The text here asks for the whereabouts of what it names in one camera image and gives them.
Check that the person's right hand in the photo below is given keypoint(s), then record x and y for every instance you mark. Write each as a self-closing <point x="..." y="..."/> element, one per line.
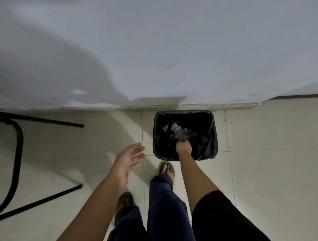
<point x="184" y="148"/>

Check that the person's left hand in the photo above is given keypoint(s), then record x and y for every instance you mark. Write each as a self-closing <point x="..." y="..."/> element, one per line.
<point x="121" y="165"/>

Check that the person's left middle finger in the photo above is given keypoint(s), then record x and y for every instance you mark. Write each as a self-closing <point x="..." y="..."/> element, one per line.
<point x="139" y="150"/>

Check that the person's left little finger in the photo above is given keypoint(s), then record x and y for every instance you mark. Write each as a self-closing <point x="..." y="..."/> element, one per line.
<point x="135" y="165"/>

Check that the clear plastic wrapper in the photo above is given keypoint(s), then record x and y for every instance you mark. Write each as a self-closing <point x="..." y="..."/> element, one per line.
<point x="183" y="134"/>

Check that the person's right forearm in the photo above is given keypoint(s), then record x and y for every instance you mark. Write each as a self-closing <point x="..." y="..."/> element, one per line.
<point x="195" y="177"/>

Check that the person's left forearm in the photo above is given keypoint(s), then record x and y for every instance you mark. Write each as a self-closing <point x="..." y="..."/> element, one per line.
<point x="95" y="208"/>

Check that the dark sandal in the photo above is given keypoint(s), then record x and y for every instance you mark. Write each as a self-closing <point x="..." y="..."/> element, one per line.
<point x="166" y="178"/>
<point x="129" y="196"/>

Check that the person's right foot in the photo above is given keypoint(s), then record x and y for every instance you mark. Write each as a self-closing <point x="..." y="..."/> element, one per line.
<point x="168" y="170"/>

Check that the person's foot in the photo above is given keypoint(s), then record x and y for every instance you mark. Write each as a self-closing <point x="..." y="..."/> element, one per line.
<point x="124" y="202"/>
<point x="168" y="170"/>

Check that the person's left foot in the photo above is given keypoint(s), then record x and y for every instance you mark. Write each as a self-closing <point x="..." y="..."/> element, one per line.
<point x="124" y="202"/>

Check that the white paper scraps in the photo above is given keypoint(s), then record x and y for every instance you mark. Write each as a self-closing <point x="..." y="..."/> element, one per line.
<point x="174" y="126"/>

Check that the dark blue trousers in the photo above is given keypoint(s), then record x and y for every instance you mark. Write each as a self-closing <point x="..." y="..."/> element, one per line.
<point x="165" y="211"/>

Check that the black bin liner bag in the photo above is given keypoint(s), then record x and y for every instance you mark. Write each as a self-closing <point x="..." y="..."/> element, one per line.
<point x="201" y="124"/>

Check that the black plastic waste bin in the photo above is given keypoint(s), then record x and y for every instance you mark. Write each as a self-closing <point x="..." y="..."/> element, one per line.
<point x="215" y="139"/>

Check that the dark maroon shirt sleeve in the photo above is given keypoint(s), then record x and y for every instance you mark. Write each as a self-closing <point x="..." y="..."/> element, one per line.
<point x="223" y="218"/>

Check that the black metal chair frame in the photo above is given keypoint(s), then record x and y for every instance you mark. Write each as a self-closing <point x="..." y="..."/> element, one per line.
<point x="18" y="149"/>

